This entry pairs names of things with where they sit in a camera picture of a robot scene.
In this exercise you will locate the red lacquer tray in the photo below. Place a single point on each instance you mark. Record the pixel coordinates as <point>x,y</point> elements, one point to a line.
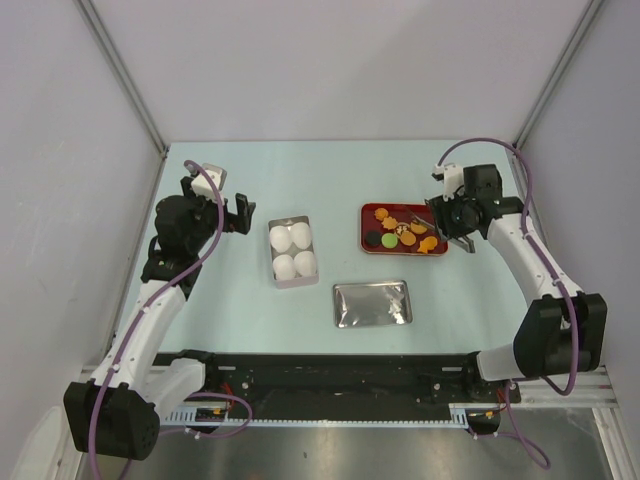
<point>399,229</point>

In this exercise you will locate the white paper cup front right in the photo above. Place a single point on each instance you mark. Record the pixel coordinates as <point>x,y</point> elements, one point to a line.
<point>305,263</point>

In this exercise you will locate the white paper cup back right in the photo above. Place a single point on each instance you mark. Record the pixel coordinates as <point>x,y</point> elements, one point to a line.
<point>301,236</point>

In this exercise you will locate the aluminium corner post left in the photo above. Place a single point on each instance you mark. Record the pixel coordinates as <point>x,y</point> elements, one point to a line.
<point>114,60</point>

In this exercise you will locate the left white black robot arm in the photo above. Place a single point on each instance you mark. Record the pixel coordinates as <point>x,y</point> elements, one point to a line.
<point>118,411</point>

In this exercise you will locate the orange flower cookie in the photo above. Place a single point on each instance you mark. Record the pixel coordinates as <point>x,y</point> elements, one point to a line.
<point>389,223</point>

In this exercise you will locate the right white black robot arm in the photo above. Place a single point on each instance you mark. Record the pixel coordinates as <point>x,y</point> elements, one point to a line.
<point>562,332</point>

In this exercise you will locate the white paper cup back left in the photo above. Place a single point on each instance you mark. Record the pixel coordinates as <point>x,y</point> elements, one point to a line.
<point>280,238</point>

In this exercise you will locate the metal tongs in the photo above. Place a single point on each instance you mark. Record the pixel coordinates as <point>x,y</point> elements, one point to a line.
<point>465,243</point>

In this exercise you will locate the lavender cookie tin box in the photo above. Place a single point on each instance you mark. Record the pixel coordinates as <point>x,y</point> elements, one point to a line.
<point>293,251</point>

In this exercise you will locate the silver tin lid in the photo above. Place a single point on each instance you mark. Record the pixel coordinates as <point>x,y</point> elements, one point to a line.
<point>373,304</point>

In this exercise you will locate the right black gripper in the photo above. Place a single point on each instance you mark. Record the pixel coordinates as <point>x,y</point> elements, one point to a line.
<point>440,209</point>

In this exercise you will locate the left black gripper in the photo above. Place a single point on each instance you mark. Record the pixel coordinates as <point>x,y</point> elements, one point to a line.
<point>240,222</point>

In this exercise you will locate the orange pumpkin cookie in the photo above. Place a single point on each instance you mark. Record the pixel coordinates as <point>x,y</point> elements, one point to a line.
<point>381,215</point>

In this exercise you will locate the orange round cookie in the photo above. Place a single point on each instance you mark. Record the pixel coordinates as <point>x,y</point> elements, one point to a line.
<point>418,229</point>
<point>407,238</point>

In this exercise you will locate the orange fish cookie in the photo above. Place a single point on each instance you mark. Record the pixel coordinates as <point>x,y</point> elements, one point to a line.
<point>427,244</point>

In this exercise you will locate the green round cookie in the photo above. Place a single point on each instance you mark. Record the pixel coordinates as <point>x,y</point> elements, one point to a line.
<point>389,241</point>

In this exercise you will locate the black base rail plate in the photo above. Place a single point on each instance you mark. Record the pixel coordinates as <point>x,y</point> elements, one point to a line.
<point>346,388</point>

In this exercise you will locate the aluminium corner post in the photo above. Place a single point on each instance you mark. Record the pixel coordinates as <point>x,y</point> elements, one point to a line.
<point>575,41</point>
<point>114,60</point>

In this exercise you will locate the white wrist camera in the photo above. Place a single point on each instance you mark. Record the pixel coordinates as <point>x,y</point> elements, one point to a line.
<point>452,178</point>
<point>210,183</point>

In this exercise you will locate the aluminium corner post right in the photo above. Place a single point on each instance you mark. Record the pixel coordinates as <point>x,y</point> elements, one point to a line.
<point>575,41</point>

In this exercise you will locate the white paper cup front left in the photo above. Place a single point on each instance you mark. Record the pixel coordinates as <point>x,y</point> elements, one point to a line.
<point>284,268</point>

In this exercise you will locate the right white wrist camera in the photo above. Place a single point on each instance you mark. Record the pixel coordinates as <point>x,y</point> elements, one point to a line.
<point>452,178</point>

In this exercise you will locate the black round cookie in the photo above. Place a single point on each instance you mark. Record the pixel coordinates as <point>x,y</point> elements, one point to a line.
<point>372,239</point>

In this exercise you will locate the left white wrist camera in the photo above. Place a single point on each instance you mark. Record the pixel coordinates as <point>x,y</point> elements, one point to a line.
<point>210,183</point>

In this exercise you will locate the white paper cup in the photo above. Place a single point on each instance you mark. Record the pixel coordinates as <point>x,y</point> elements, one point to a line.
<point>280,238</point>
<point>305,263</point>
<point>284,268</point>
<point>301,236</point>

